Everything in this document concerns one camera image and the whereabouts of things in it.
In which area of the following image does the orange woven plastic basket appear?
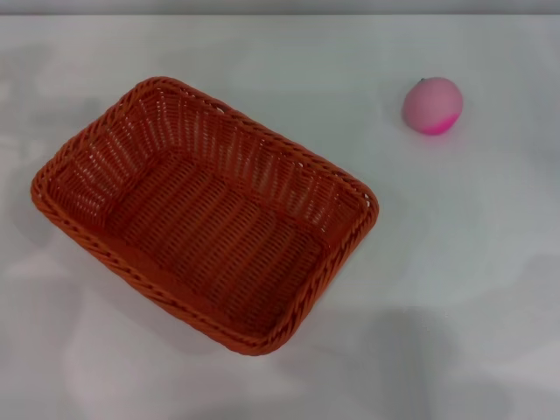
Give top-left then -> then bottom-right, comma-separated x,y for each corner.
30,76 -> 380,356

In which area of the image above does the pink peach toy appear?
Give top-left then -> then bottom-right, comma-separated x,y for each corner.
402,76 -> 464,136

